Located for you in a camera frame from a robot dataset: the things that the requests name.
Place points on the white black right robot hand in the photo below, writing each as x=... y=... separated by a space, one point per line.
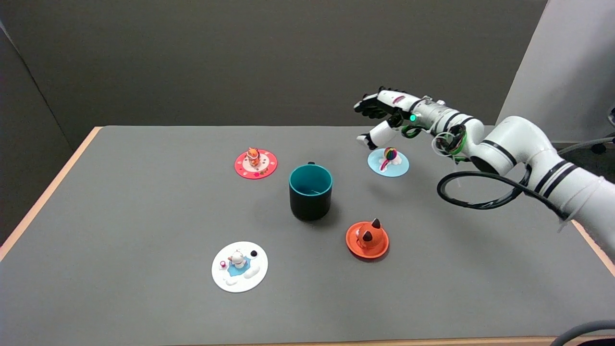
x=384 y=103

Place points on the sky blue cup lid rainbow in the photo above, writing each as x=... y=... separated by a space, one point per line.
x=396 y=166

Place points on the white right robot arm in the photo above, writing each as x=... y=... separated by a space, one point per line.
x=523 y=144

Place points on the orange fox cup lid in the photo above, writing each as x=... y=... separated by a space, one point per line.
x=367 y=239

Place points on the red cup lid orange figure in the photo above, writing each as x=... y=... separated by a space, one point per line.
x=255 y=164

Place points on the white cup lid cat figure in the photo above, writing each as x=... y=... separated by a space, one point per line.
x=239 y=267

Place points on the black mug teal inside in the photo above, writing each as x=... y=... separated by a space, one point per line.
x=310 y=197

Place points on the black chair caster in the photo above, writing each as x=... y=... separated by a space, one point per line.
x=598 y=148

